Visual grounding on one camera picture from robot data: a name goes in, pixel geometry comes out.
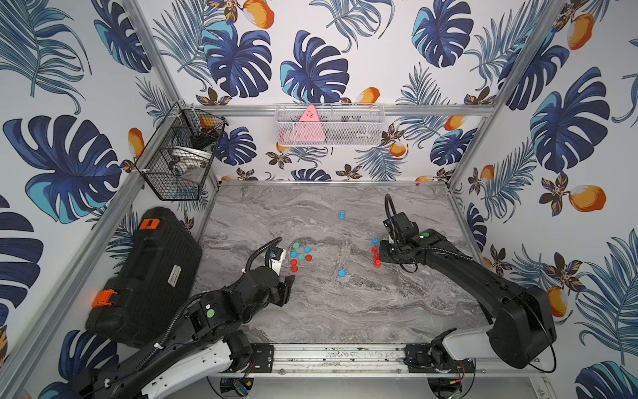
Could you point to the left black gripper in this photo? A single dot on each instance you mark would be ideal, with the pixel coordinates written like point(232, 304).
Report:
point(285, 288)

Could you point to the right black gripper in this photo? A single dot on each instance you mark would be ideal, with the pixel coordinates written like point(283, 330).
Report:
point(383, 255)

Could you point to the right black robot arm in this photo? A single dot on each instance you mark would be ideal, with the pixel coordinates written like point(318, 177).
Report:
point(521, 324)

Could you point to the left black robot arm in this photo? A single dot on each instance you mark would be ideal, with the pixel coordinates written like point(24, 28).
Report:
point(179, 338)

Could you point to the pink triangle card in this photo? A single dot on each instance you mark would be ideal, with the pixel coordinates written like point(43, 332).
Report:
point(309, 128)

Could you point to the black plastic tool case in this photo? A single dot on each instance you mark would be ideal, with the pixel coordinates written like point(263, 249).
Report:
point(157, 277)

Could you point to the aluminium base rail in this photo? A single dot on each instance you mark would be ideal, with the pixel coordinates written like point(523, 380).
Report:
point(335, 360)

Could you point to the clear mesh wall tray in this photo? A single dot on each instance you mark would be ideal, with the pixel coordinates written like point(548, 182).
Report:
point(344, 124)

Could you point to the black wire basket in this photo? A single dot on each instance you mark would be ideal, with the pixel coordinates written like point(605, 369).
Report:
point(176, 163)

